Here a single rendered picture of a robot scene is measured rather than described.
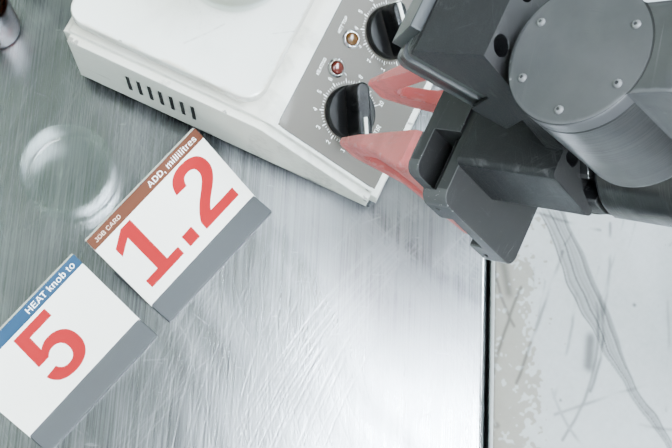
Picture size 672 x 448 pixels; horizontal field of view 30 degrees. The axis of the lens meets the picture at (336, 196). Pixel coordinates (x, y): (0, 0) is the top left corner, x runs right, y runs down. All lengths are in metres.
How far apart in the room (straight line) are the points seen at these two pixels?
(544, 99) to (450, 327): 0.32
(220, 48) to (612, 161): 0.29
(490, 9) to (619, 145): 0.07
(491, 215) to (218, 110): 0.20
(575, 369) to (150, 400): 0.25
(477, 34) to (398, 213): 0.30
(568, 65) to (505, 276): 0.32
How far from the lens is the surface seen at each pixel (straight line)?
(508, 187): 0.54
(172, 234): 0.74
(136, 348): 0.74
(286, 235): 0.75
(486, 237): 0.57
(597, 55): 0.45
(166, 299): 0.74
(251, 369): 0.74
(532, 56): 0.46
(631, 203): 0.52
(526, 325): 0.75
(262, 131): 0.71
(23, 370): 0.73
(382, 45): 0.74
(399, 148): 0.57
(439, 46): 0.48
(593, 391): 0.76
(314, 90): 0.72
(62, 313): 0.72
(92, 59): 0.74
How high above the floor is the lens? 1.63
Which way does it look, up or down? 73 degrees down
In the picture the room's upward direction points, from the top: 8 degrees clockwise
